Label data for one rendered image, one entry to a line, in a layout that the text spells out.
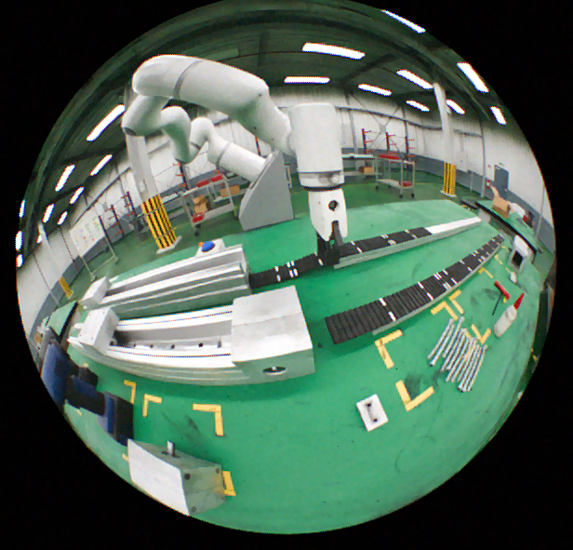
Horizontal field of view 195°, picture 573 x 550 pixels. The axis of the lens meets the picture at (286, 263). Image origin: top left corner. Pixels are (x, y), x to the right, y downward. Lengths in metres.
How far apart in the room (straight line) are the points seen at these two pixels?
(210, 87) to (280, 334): 0.35
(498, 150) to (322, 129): 11.08
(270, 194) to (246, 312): 0.51
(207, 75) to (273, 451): 0.52
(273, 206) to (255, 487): 0.78
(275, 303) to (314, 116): 0.29
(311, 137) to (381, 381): 0.39
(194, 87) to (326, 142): 0.23
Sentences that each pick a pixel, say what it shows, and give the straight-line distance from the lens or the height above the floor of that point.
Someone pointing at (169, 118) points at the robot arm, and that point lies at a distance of 0.59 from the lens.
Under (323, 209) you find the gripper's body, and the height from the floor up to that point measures 0.94.
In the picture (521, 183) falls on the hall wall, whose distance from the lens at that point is 10.90.
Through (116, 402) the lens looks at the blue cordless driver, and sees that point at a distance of 0.43.
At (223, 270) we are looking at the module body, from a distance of 0.34.
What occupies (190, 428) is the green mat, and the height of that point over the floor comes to 0.78.
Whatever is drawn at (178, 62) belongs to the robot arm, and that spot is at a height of 1.27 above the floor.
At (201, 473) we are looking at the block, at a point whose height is 0.83.
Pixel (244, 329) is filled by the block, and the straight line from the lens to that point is 0.21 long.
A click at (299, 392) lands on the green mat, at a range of 0.27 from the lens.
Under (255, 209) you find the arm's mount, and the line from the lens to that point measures 0.68.
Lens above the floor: 1.04
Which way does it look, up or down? 36 degrees down
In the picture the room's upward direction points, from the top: 12 degrees counter-clockwise
